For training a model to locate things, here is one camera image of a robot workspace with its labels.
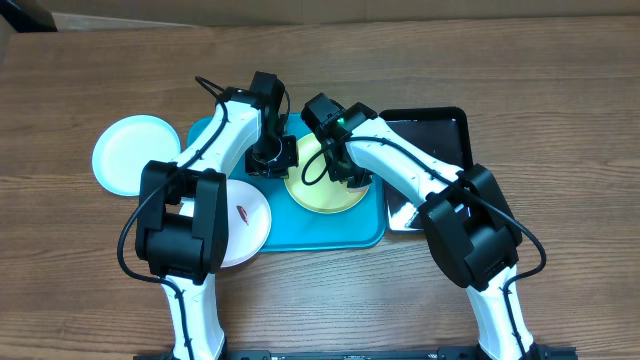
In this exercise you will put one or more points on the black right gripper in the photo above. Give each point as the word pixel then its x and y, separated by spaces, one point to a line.
pixel 350 176

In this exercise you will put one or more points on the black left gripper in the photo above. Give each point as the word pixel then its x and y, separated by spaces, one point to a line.
pixel 279 171

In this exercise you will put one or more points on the yellow plate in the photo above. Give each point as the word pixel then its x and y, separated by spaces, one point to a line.
pixel 325 196

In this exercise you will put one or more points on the light blue plate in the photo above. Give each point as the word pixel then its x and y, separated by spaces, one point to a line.
pixel 124 149

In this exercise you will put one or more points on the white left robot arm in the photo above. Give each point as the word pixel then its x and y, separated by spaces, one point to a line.
pixel 181 222

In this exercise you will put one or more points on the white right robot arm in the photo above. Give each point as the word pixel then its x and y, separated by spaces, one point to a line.
pixel 472 235

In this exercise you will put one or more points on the black water tray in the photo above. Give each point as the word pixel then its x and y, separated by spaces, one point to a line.
pixel 442 132

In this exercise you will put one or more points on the pink white plate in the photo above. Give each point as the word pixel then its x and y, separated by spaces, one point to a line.
pixel 249 219

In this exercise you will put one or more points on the dark object top left corner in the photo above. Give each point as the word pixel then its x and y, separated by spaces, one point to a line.
pixel 27 16

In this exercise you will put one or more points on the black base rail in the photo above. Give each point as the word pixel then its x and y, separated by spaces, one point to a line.
pixel 350 355

